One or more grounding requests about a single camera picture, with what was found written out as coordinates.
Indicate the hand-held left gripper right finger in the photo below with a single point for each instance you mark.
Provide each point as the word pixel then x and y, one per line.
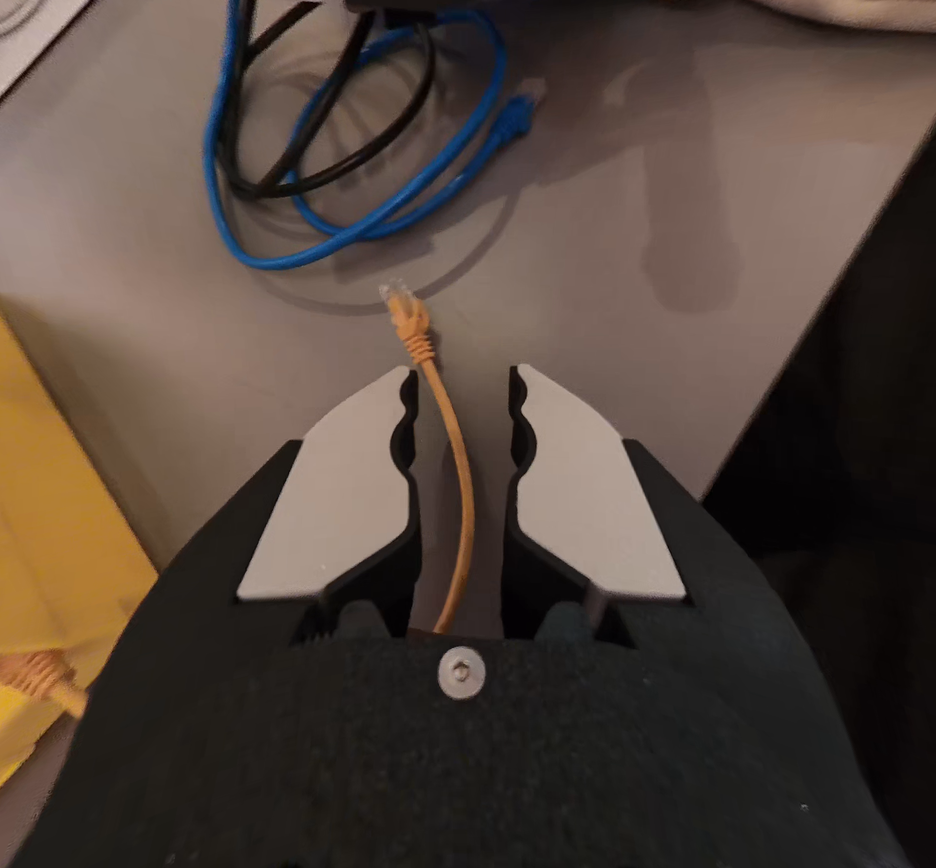
pixel 592 509

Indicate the yellow plastic bin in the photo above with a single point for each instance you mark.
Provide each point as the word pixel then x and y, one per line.
pixel 51 517

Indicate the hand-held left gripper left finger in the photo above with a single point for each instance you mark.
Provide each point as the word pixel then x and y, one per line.
pixel 336 509

